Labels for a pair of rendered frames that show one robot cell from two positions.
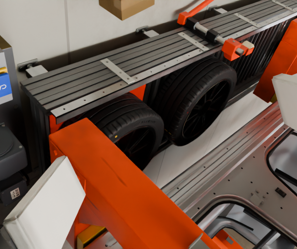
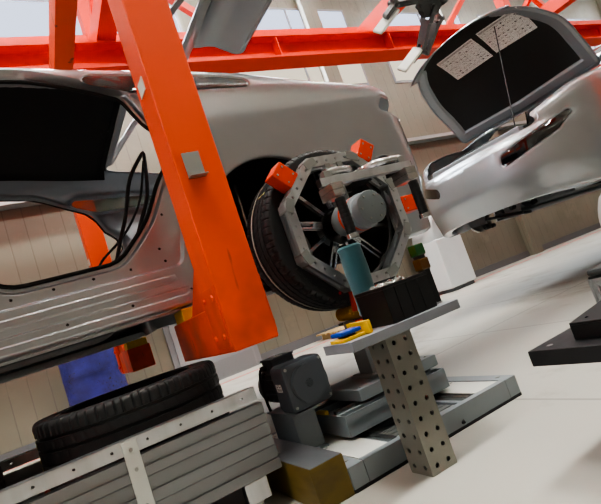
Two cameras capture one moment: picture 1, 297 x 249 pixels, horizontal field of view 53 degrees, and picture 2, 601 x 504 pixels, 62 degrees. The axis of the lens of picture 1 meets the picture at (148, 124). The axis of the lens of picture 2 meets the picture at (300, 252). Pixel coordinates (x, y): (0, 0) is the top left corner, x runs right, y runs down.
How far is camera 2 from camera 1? 1.36 m
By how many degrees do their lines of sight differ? 73
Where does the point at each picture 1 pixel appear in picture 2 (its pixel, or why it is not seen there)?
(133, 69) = (104, 483)
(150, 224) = (222, 208)
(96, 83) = (183, 448)
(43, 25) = not seen: outside the picture
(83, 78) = (200, 461)
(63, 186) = (407, 62)
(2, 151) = (302, 367)
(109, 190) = (243, 251)
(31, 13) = not seen: outside the picture
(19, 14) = not seen: outside the picture
